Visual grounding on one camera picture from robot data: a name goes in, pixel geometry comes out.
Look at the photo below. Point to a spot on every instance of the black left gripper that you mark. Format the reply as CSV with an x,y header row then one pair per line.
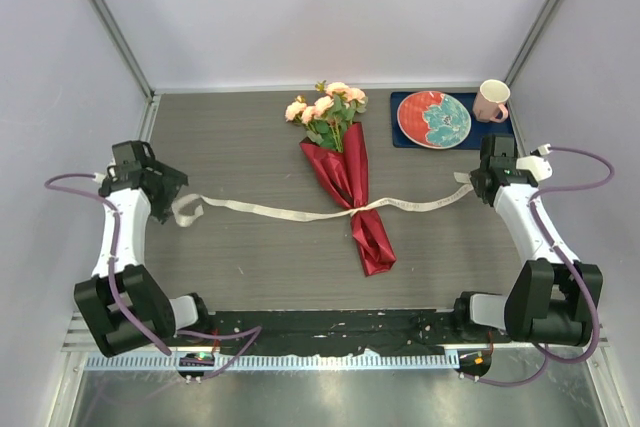
x,y
173,182

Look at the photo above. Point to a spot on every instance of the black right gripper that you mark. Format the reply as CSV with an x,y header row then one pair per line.
x,y
473,179

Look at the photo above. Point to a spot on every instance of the cream ribbon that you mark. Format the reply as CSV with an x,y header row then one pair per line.
x,y
187,209

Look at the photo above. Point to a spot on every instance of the dark red wrapping paper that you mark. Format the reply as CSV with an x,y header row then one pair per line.
x,y
344,176

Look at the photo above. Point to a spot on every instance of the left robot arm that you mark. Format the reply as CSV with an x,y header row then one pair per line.
x,y
123,306

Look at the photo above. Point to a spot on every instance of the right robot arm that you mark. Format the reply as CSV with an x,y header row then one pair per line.
x,y
555,297

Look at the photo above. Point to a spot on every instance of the pink mug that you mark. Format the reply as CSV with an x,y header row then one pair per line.
x,y
490,102

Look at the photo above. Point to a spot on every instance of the red and teal plate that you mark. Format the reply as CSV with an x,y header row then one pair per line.
x,y
433,120

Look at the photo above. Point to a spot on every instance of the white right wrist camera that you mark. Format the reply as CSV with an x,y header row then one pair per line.
x,y
536,163

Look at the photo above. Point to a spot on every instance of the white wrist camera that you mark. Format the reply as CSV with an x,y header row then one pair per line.
x,y
536,163
102,178

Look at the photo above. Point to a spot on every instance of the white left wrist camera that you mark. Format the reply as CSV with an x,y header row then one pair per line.
x,y
102,178

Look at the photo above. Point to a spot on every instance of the aluminium front rail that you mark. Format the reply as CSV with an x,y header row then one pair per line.
x,y
232,350

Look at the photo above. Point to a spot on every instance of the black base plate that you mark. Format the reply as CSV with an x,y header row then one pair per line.
x,y
338,333

